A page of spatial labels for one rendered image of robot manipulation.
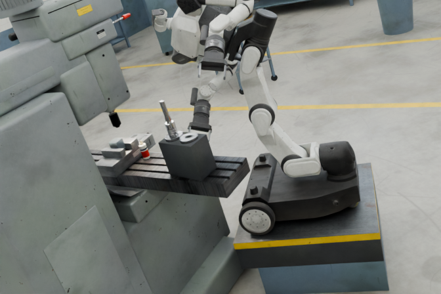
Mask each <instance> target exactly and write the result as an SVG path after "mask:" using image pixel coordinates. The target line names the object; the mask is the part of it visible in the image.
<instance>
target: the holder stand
mask: <svg viewBox="0 0 441 294"><path fill-rule="evenodd" d="M158 144H159V147H160V149H161V153H162V154H163V158H164V160H165V163H166V165H167V168H168V170H169V174H170V175H174V176H178V177H184V178H188V179H194V180H203V179H204V178H206V177H207V176H208V175H209V174H210V173H212V172H213V171H214V170H215V169H216V168H217V165H216V163H215V159H214V157H213V153H212V150H211V147H210V144H209V141H208V138H207V135H206V134H199V133H195V132H191V133H187V132H182V131H178V135H177V136H175V137H169V135H168V134H167V135H166V136H165V138H164V139H163V140H161V141H159V142H158Z"/></svg>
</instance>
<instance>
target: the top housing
mask: <svg viewBox="0 0 441 294"><path fill-rule="evenodd" d="M122 11H123V6H122V4H121V0H46V1H44V4H43V5H42V6H40V7H37V8H36V9H32V10H29V11H27V12H23V13H21V14H17V15H14V16H11V17H9V20H10V23H11V25H12V27H13V29H14V32H15V34H16V36H17V38H18V40H19V42H20V43H22V42H26V41H33V40H38V39H45V38H49V39H50V40H51V41H52V42H54V43H56V42H58V41H61V40H63V39H65V38H67V37H69V36H71V35H73V34H75V33H77V32H80V31H82V30H84V29H86V28H89V27H91V26H93V25H95V24H97V23H99V22H101V21H103V20H105V19H108V18H110V17H112V16H114V15H116V14H119V13H121V12H122Z"/></svg>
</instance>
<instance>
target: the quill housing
mask: <svg viewBox="0 0 441 294"><path fill-rule="evenodd" d="M85 57H86V59H87V61H88V62H89V63H90V65H91V68H92V70H93V72H94V75H95V77H96V80H97V82H98V85H99V87H100V90H101V92H102V95H103V97H104V99H105V102H106V104H107V107H108V108H107V110H106V111H104V112H111V111H112V110H114V109H116V108H117V107H118V106H120V105H121V104H123V103H124V102H126V101H127V100H129V99H130V97H131V95H130V92H129V89H128V87H127V84H126V82H125V78H124V76H123V74H122V71H121V68H120V66H119V63H118V61H117V58H116V55H115V52H114V50H113V47H112V45H111V43H109V42H106V43H105V44H103V45H101V46H99V47H97V48H95V49H93V50H91V51H89V52H87V53H85ZM104 112H103V113H104Z"/></svg>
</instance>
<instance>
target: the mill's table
mask: <svg viewBox="0 0 441 294"><path fill-rule="evenodd" d="M90 151H91V154H92V156H93V159H94V161H95V163H96V162H98V161H99V160H100V159H102V158H103V155H102V152H101V150H90ZM149 154H150V158H148V159H143V157H142V156H141V157H140V158H139V159H138V160H136V161H135V162H134V163H133V164H132V165H131V166H130V167H128V168H127V169H126V170H125V171H124V172H122V174H120V175H119V176H118V177H103V176H101V177H102V179H103V181H104V183H105V185H112V186H123V187H129V188H141V189H147V190H159V191H165V192H176V193H183V194H194V195H201V196H211V197H218V198H228V197H229V196H230V195H231V193H232V192H233V191H234V190H235V189H236V188H237V186H238V185H239V184H240V182H241V181H242V180H243V179H244V178H245V177H246V176H247V174H248V173H249V172H250V168H249V164H248V162H247V158H246V157H230V156H213V157H214V159H215V163H216V165H217V168H216V169H215V170H214V171H213V172H212V173H210V174H209V175H208V176H207V177H206V178H204V179H203V180H194V179H190V178H184V177H178V176H174V175H170V174H169V170H168V168H167V165H166V163H165V160H164V158H163V154H162V153H152V152H149Z"/></svg>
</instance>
